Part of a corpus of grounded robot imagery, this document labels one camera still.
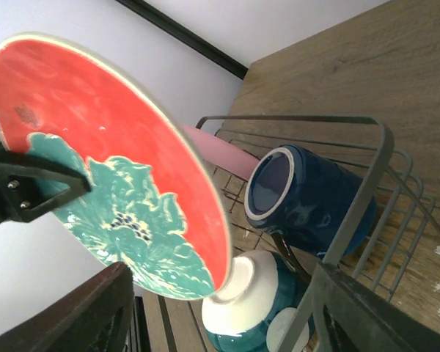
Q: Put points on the red plate with teal flower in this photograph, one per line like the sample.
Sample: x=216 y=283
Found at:
x=152 y=203

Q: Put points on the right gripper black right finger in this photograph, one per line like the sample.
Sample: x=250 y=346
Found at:
x=350 y=317

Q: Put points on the cream upturned bowl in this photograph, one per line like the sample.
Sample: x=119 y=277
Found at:
x=252 y=310

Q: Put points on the grey wire dish rack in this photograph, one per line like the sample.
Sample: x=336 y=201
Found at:
x=352 y=220

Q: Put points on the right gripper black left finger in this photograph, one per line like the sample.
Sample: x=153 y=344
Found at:
x=93 y=317

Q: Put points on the pink plastic bear plate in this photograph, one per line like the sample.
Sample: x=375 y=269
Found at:
x=221 y=153

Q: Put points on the dark blue mug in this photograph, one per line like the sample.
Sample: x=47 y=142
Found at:
x=300 y=195

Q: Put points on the black aluminium enclosure frame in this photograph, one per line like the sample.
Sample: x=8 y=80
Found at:
x=185 y=36

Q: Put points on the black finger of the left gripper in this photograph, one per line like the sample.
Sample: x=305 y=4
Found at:
x=31 y=186

